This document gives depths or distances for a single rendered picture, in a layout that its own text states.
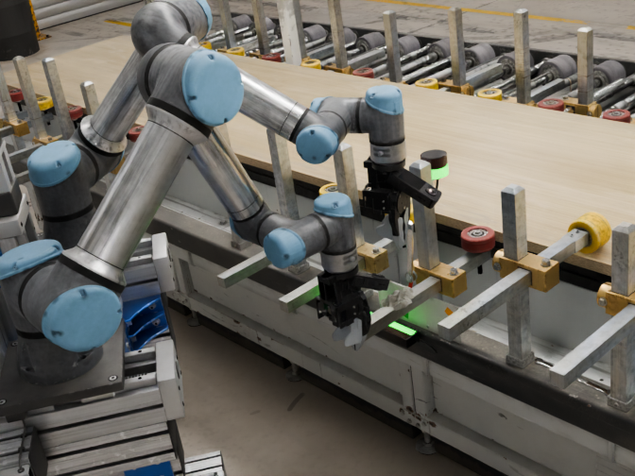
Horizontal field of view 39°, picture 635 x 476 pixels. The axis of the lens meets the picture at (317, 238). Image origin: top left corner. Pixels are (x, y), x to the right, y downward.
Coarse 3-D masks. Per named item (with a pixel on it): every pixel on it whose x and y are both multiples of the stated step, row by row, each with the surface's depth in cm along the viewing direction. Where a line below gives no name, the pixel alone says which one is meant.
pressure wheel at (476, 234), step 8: (464, 232) 215; (472, 232) 215; (480, 232) 213; (488, 232) 213; (464, 240) 212; (472, 240) 211; (480, 240) 210; (488, 240) 211; (464, 248) 214; (472, 248) 212; (480, 248) 211; (488, 248) 212; (480, 272) 218
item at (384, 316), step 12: (468, 252) 215; (456, 264) 211; (468, 264) 212; (480, 264) 215; (420, 288) 204; (432, 288) 205; (420, 300) 203; (384, 312) 197; (396, 312) 198; (408, 312) 201; (372, 324) 194; (384, 324) 196
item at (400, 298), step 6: (408, 288) 202; (390, 294) 200; (396, 294) 202; (402, 294) 200; (408, 294) 200; (384, 300) 200; (390, 300) 199; (396, 300) 199; (402, 300) 197; (408, 300) 199; (384, 306) 199; (390, 306) 198; (396, 306) 197; (402, 306) 197
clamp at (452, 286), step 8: (416, 264) 212; (440, 264) 210; (416, 272) 212; (424, 272) 209; (432, 272) 207; (440, 272) 207; (448, 272) 206; (464, 272) 206; (416, 280) 213; (440, 280) 206; (448, 280) 204; (456, 280) 204; (464, 280) 206; (448, 288) 205; (456, 288) 205; (464, 288) 207; (448, 296) 206; (456, 296) 206
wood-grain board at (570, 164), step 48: (96, 48) 441; (288, 96) 330; (336, 96) 322; (432, 96) 308; (240, 144) 292; (288, 144) 286; (432, 144) 269; (480, 144) 264; (528, 144) 259; (576, 144) 254; (624, 144) 249; (480, 192) 235; (528, 192) 231; (576, 192) 227; (624, 192) 224; (528, 240) 208
